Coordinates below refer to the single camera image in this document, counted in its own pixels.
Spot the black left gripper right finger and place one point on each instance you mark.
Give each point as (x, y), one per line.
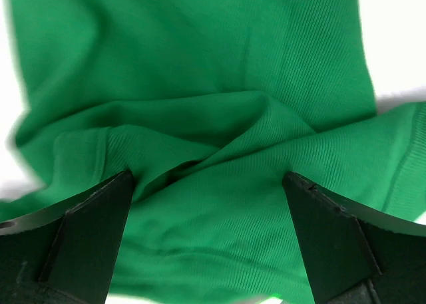
(337, 256)

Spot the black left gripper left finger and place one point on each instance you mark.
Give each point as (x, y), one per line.
(83, 255)

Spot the green tank top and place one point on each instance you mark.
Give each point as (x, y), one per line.
(209, 103)

